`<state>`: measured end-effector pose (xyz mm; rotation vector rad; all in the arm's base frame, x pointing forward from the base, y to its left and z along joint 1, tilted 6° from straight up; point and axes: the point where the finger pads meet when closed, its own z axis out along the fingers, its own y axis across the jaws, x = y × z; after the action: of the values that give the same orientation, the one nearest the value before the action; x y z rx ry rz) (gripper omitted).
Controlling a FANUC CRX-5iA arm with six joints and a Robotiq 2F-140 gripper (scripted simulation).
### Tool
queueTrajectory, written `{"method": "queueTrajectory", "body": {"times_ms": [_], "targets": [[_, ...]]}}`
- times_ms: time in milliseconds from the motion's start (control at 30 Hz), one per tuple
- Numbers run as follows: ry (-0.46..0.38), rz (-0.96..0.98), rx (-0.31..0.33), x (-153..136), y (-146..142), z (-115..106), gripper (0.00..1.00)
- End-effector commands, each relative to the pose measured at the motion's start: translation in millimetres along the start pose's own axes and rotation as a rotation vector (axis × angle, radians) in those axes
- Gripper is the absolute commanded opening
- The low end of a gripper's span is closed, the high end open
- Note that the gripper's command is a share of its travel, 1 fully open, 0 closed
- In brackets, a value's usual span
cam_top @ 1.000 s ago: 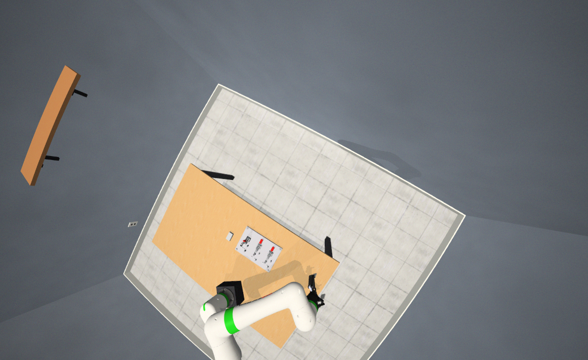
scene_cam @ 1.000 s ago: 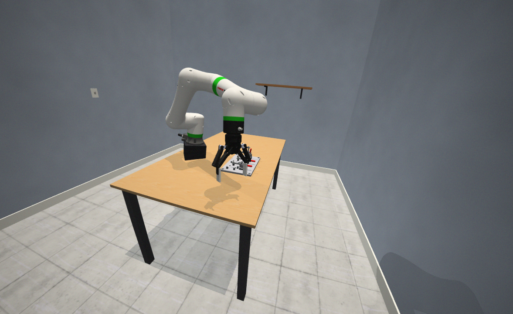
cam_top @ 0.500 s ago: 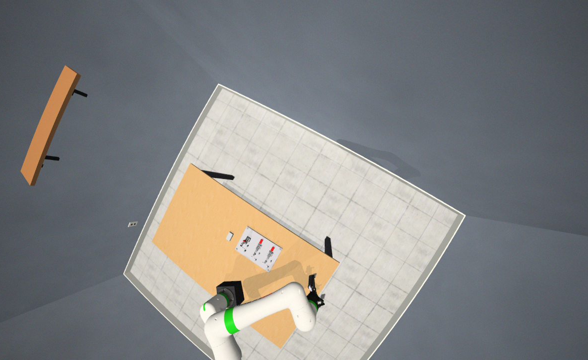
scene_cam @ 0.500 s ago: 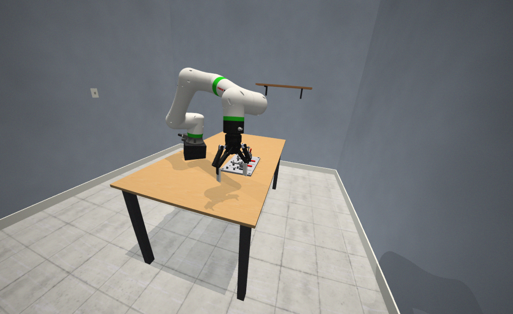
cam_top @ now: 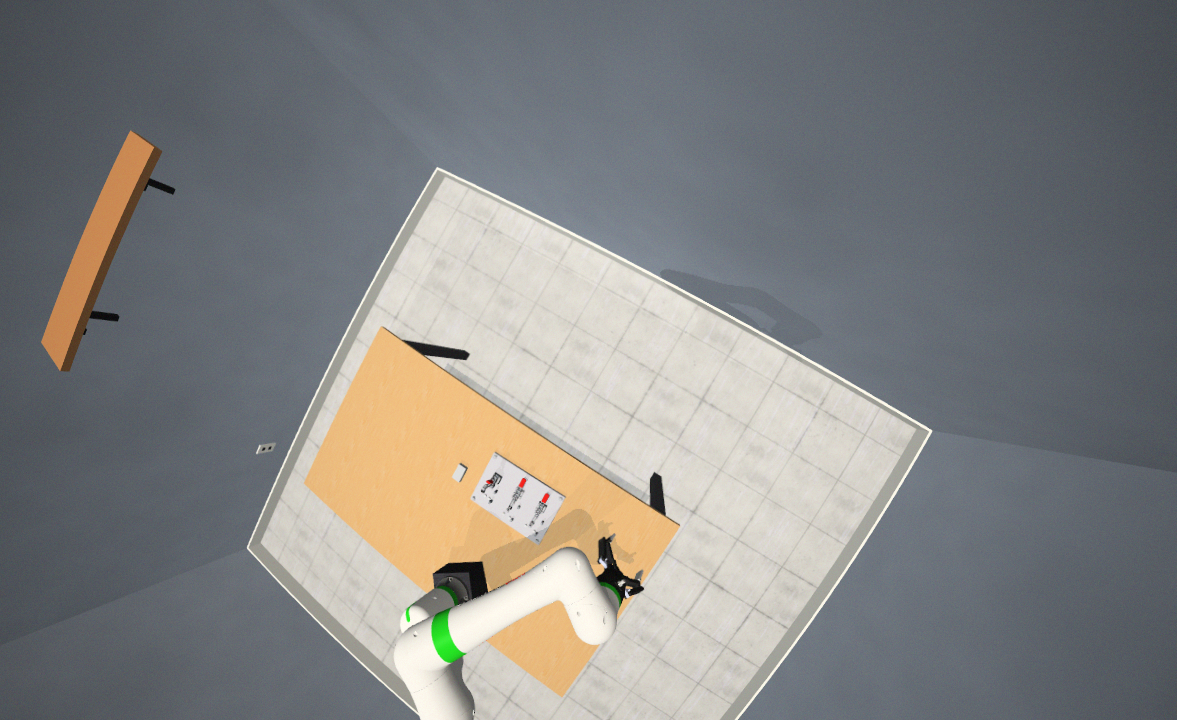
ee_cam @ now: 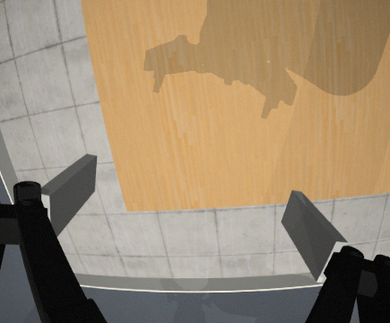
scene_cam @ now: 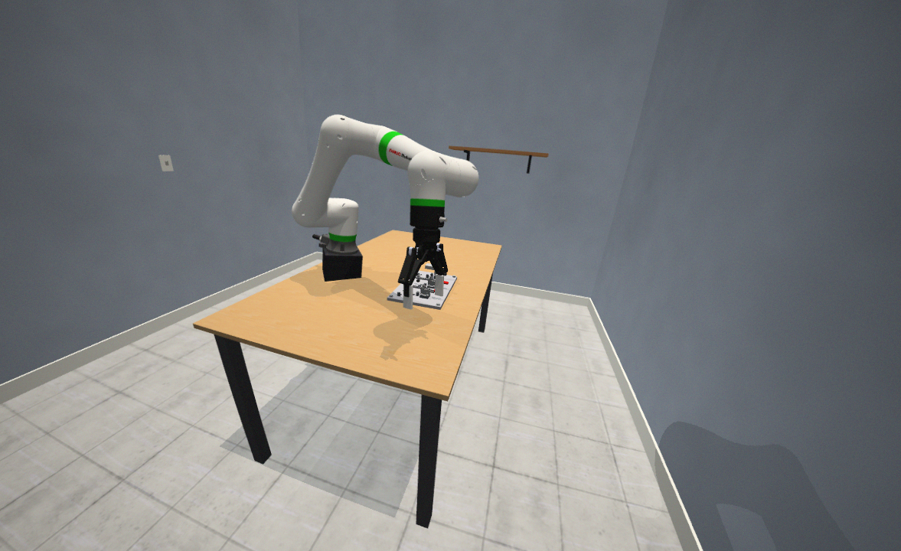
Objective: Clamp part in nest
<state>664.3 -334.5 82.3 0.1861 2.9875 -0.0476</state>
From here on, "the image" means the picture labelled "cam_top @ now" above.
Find black toggle clamp with red handle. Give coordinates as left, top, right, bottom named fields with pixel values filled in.
left=528, top=493, right=548, bottom=528

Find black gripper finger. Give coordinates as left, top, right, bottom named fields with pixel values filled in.
left=621, top=569, right=644, bottom=599
left=597, top=533, right=619, bottom=571

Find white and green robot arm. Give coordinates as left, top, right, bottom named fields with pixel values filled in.
left=394, top=547, right=626, bottom=720

